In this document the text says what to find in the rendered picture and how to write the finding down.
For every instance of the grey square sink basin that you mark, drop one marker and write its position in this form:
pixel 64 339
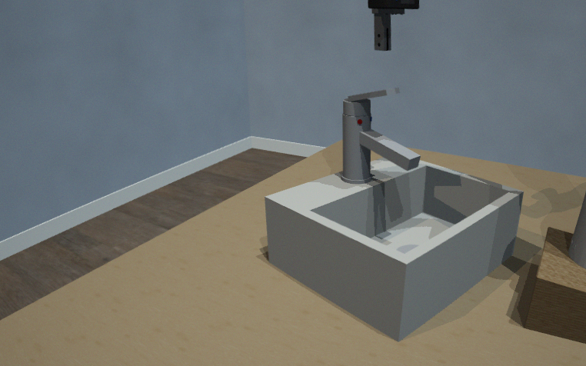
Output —
pixel 317 234

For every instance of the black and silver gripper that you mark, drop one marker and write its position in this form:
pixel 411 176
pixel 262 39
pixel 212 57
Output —
pixel 382 19

